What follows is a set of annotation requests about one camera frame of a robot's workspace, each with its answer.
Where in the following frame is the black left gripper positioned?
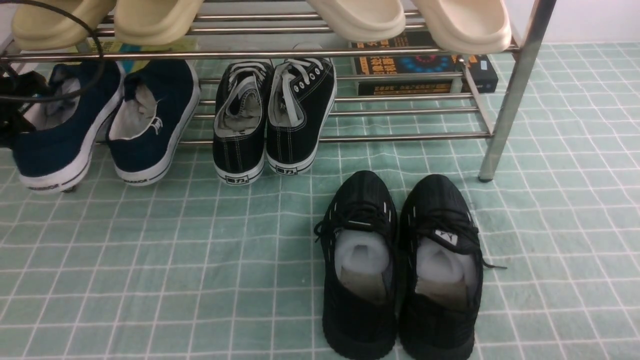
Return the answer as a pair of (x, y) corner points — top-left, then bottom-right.
(0, 71), (50, 148)

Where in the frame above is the navy slip-on shoe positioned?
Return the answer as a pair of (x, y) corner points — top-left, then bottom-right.
(11, 60), (126, 194)
(106, 59), (201, 187)

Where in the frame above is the silver metal shoe rack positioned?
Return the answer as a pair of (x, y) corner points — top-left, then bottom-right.
(1, 0), (540, 184)

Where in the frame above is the yellow slipper far left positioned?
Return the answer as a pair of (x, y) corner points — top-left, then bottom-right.
(11, 0), (116, 51)

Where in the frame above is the yellow slipper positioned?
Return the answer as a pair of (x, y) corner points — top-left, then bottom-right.
(113, 0), (204, 46)
(11, 0), (116, 51)

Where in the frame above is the yellow and blue book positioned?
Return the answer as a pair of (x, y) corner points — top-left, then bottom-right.
(68, 37), (200, 74)

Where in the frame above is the black canvas sneaker left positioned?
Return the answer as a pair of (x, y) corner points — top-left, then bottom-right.
(212, 59), (275, 186)

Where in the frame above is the black canvas sneaker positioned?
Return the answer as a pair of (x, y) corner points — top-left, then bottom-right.
(212, 59), (275, 186)
(266, 57), (338, 176)

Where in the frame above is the green checked floor cloth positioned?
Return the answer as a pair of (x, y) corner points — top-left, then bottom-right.
(0, 43), (640, 360)

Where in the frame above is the black canvas sneaker right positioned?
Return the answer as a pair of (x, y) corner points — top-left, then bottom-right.
(266, 57), (338, 176)

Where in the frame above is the cream slipper inner right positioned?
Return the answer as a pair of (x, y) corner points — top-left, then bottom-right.
(307, 0), (406, 43)

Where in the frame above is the cream slipper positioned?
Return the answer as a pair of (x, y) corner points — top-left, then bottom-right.
(307, 0), (406, 43)
(413, 0), (512, 55)

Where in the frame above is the black knit sneaker left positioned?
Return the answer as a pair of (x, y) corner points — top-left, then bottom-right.
(314, 170), (398, 360)

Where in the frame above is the black knit sneaker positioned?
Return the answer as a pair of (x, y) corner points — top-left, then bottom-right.
(314, 170), (398, 360)
(397, 174), (490, 360)

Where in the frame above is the cream slipper far right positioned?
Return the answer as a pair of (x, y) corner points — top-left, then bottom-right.
(413, 0), (512, 55)

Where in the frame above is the black knit sneaker right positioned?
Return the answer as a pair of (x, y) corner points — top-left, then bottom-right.
(397, 174), (490, 360)

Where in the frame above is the black book with orange text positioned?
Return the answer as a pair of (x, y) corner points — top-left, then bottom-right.
(349, 30), (499, 96)

